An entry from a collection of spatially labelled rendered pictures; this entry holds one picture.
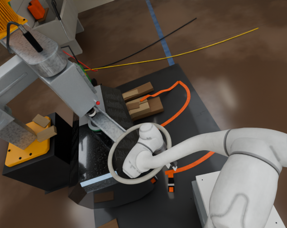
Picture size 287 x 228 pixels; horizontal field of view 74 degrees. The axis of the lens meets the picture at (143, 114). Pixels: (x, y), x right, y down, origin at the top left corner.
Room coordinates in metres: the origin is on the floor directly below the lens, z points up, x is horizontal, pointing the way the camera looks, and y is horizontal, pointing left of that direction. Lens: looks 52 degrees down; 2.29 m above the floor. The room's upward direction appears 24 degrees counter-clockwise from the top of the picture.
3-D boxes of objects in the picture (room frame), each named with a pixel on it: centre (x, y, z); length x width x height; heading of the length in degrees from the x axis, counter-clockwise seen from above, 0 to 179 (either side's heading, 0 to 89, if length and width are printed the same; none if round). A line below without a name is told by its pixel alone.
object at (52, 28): (4.60, 0.85, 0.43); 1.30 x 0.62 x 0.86; 170
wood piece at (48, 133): (1.43, 1.04, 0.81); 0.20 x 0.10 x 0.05; 94
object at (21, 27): (1.23, 0.43, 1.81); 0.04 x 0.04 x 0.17
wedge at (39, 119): (1.65, 1.11, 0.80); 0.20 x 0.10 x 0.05; 40
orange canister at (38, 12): (4.52, 1.08, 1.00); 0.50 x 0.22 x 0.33; 170
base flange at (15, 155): (1.49, 1.29, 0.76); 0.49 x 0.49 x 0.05; 86
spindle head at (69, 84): (1.30, 0.47, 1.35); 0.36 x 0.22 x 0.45; 26
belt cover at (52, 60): (1.55, 0.59, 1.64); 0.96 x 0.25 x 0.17; 26
